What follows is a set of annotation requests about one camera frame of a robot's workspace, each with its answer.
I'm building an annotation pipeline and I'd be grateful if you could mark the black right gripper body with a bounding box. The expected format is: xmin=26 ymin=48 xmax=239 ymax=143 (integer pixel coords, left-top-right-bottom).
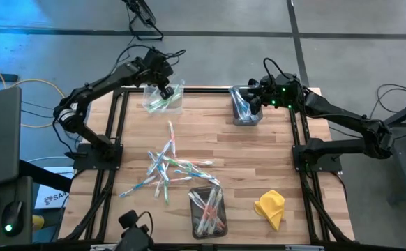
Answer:
xmin=257 ymin=85 xmax=280 ymax=109

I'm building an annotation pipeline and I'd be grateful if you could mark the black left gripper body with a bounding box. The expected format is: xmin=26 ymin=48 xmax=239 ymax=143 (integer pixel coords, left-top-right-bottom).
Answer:
xmin=135 ymin=48 xmax=175 ymax=88

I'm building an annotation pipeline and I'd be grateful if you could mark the blue toothbrush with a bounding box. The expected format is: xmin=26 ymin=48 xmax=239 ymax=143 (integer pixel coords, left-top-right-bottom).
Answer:
xmin=232 ymin=93 xmax=251 ymax=121
xmin=147 ymin=151 xmax=171 ymax=183
xmin=230 ymin=87 xmax=248 ymax=119
xmin=119 ymin=175 xmax=158 ymax=199
xmin=229 ymin=86 xmax=244 ymax=112
xmin=237 ymin=91 xmax=253 ymax=121
xmin=174 ymin=167 xmax=211 ymax=184

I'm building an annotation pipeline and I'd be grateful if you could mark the clear plastic bin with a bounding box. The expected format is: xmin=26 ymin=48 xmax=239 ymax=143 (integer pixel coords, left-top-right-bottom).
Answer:
xmin=142 ymin=82 xmax=186 ymax=116

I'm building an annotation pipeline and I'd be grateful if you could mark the grey translucent plastic bin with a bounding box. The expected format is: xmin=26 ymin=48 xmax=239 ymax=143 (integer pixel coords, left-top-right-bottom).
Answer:
xmin=229 ymin=85 xmax=264 ymax=126

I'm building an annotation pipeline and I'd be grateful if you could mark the black floor fan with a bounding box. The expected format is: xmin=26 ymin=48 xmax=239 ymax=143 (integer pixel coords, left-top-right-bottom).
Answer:
xmin=121 ymin=0 xmax=165 ymax=42

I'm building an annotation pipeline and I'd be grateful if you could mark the yellow cloth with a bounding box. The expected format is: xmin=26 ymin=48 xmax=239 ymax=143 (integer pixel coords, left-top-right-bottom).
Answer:
xmin=253 ymin=189 xmax=286 ymax=232

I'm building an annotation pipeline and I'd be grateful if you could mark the black plastic tray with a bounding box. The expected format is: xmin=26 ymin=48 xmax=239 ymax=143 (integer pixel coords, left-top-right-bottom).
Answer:
xmin=188 ymin=184 xmax=229 ymax=241

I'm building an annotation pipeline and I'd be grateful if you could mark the black handheld device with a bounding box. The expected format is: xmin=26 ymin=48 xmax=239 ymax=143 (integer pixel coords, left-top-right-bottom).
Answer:
xmin=114 ymin=208 xmax=155 ymax=251

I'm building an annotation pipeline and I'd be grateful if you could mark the white cardboard box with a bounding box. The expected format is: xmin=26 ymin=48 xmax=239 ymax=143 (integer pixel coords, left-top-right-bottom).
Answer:
xmin=34 ymin=166 xmax=72 ymax=210

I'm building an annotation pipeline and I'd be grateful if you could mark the dark-legged side table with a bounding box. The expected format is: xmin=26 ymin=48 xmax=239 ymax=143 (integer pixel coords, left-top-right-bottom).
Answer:
xmin=386 ymin=96 xmax=406 ymax=206

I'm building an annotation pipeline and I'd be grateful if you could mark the small yellow object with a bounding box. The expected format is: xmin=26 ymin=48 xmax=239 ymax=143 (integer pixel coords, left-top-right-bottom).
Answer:
xmin=31 ymin=214 xmax=46 ymax=230

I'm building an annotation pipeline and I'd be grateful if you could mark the black computer mouse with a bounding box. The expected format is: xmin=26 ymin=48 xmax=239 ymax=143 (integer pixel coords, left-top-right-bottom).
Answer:
xmin=1 ymin=200 xmax=24 ymax=238

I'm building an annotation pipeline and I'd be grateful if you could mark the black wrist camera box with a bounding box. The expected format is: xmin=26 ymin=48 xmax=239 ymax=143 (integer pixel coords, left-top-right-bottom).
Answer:
xmin=260 ymin=74 xmax=278 ymax=90

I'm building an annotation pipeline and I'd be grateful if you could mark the black fan cable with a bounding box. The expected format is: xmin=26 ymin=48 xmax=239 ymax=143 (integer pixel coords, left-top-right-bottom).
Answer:
xmin=74 ymin=34 xmax=137 ymax=102

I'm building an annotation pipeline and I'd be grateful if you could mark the yellow cable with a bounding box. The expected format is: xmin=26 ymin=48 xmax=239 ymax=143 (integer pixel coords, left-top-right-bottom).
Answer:
xmin=0 ymin=56 xmax=72 ymax=129

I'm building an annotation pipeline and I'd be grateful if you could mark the silver metal bracket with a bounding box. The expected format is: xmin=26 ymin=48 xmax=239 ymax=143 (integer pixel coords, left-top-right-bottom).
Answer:
xmin=90 ymin=243 xmax=120 ymax=251
xmin=285 ymin=245 xmax=325 ymax=251

